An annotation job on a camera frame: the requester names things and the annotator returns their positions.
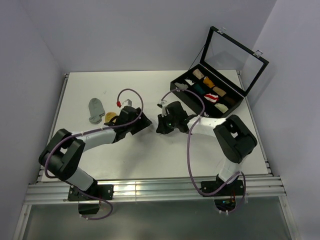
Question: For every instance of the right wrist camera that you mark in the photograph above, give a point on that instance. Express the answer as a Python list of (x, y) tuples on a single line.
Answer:
[(162, 104)]

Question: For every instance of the red white striped sock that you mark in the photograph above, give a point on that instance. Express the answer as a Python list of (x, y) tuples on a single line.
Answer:
[(211, 97)]

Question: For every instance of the black compartment box with lid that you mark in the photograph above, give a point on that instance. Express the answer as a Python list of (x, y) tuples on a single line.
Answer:
[(232, 66)]

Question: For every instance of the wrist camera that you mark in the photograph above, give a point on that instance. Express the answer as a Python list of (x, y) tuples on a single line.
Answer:
[(162, 104), (127, 102)]

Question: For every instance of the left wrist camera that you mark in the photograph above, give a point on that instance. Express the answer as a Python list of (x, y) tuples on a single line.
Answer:
[(127, 102)]

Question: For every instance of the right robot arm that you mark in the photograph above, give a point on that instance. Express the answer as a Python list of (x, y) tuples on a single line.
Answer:
[(235, 139)]

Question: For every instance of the orange rolled sock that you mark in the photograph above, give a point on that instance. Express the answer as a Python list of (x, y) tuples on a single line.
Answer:
[(209, 83)]

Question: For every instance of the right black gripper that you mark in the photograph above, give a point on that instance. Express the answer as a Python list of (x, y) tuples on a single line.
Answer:
[(162, 128)]

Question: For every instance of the mustard yellow sock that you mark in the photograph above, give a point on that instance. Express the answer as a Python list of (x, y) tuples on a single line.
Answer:
[(110, 117)]

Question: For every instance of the white black rolled sock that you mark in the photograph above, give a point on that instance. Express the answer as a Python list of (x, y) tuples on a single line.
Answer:
[(190, 82)]

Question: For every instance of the tan rolled sock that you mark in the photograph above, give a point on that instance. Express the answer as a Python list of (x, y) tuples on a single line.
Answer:
[(219, 91)]

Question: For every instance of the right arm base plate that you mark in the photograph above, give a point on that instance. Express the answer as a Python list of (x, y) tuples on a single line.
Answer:
[(236, 188)]

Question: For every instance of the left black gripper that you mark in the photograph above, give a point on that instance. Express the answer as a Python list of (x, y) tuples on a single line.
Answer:
[(143, 123)]

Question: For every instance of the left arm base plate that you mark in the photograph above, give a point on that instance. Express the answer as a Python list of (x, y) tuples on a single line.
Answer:
[(100, 191)]

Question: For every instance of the cream rolled sock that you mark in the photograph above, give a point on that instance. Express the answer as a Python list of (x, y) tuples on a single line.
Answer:
[(221, 107)]

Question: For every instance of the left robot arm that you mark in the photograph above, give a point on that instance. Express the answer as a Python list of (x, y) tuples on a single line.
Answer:
[(63, 153)]

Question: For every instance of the grey white rolled sock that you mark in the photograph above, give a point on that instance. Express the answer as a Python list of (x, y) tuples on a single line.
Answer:
[(181, 86)]

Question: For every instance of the brown rolled sock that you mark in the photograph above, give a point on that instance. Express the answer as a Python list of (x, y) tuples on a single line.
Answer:
[(230, 101)]

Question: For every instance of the teal rolled sock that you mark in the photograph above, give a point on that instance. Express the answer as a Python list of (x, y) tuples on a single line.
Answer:
[(199, 89)]

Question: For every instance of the beige rolled sock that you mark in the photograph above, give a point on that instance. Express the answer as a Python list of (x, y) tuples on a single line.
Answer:
[(197, 73)]

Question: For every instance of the aluminium frame rail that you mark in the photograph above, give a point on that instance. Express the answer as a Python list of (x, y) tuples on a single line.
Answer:
[(166, 189)]

